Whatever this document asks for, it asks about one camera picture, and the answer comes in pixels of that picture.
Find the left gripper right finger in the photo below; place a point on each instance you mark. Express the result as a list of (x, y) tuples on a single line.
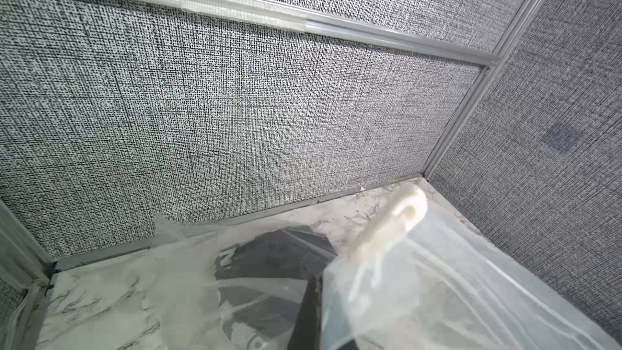
[(350, 345)]

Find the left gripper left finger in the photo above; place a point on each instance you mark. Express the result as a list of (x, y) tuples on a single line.
[(307, 330)]

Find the clear plastic vacuum bag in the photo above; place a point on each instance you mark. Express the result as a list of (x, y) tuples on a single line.
[(443, 286)]

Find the white bag zipper slider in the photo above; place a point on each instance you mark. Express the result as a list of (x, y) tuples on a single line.
[(405, 209)]

